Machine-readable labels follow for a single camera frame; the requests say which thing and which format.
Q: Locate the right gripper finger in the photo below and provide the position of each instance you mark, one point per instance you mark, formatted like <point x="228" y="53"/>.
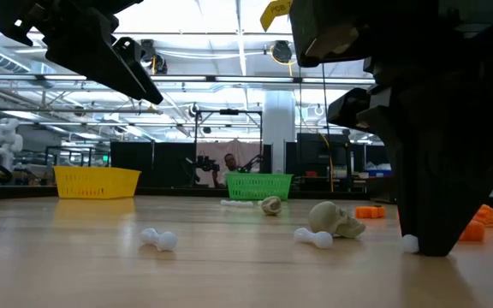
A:
<point x="443" y="171"/>

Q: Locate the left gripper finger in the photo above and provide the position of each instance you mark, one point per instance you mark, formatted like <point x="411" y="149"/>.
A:
<point x="137" y="64"/>
<point x="92" y="60"/>

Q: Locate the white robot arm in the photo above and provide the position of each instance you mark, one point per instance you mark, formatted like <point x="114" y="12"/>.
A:
<point x="6" y="141"/>

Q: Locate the black background robot arm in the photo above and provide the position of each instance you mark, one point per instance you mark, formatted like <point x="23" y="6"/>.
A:
<point x="206" y="164"/>

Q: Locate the blue box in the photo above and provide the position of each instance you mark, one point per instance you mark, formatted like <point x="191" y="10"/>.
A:
<point x="379" y="173"/>

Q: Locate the black partition screen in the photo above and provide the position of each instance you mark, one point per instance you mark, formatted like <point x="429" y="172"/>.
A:
<point x="375" y="156"/>
<point x="161" y="164"/>

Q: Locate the beige plastic skull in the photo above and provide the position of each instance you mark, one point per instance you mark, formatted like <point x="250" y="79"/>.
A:
<point x="271" y="205"/>
<point x="332" y="218"/>

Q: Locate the yellow plastic basket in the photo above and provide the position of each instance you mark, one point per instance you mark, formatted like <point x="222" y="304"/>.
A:
<point x="96" y="183"/>

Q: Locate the black cabinet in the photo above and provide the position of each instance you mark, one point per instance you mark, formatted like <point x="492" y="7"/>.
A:
<point x="310" y="154"/>

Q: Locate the person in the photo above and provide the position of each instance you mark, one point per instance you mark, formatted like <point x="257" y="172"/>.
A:
<point x="230" y="162"/>

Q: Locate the pink curtain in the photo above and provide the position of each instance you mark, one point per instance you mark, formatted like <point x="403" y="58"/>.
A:
<point x="246" y="147"/>

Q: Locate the white building column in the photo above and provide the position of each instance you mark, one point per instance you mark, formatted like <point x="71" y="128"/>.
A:
<point x="279" y="128"/>

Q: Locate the green plastic basket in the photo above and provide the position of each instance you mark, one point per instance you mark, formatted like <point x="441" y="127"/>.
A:
<point x="259" y="187"/>

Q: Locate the black stand frame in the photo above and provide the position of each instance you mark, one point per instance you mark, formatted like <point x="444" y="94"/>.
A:
<point x="229" y="112"/>

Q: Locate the black table frame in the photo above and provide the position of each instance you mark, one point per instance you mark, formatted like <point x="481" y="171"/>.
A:
<point x="174" y="191"/>

